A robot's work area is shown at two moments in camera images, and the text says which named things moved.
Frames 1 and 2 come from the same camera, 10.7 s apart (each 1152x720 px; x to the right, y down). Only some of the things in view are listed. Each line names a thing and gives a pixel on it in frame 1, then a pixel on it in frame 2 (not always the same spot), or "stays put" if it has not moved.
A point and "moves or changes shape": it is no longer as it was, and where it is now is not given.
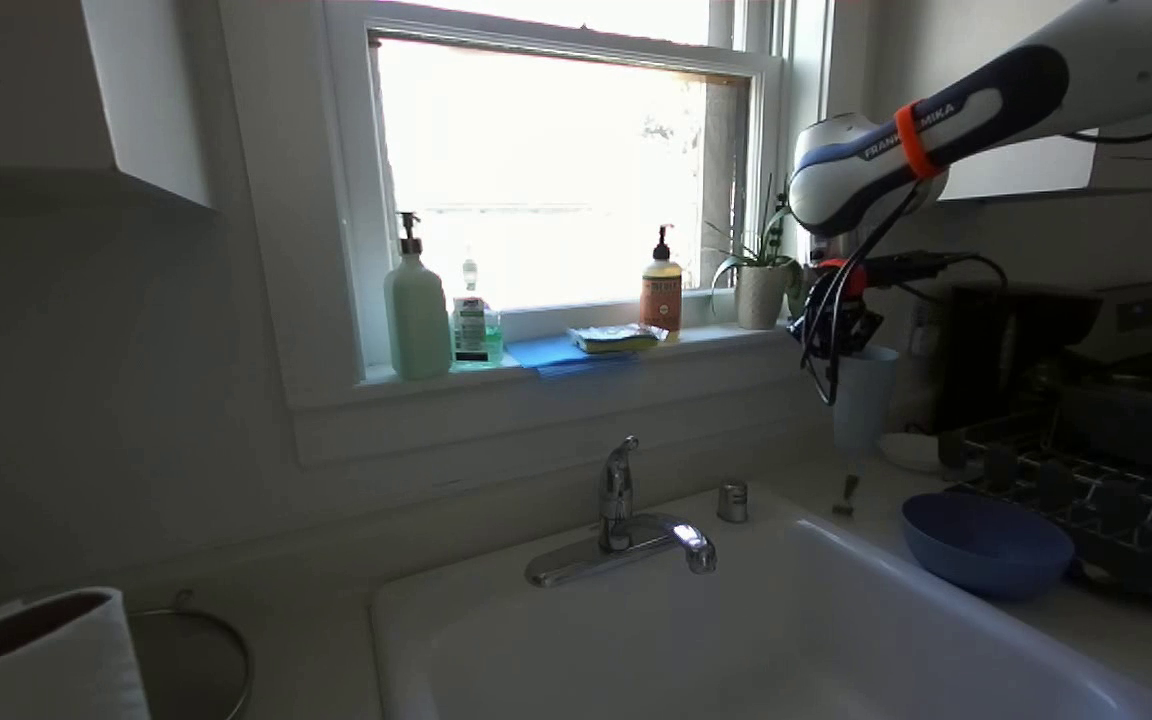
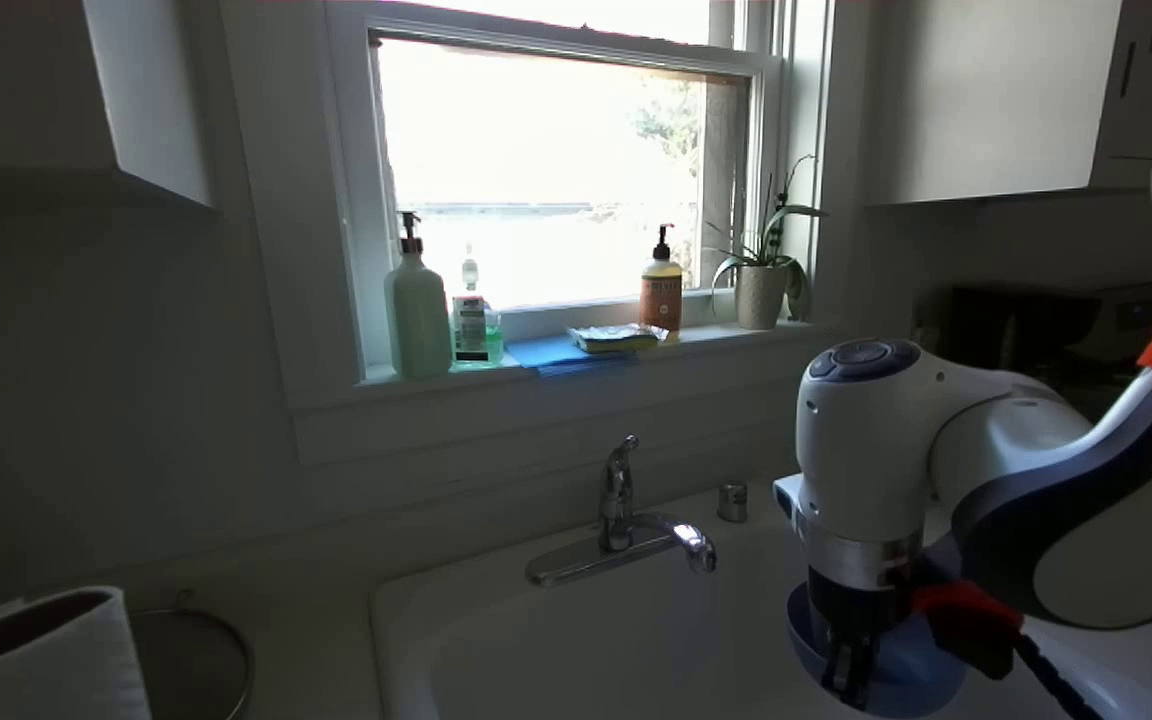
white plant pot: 759,292 stays put
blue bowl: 982,550 moves or changes shape
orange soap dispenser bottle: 663,285 stays put
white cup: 46,659 stays put
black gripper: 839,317 -> 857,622
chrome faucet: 622,536 stays put
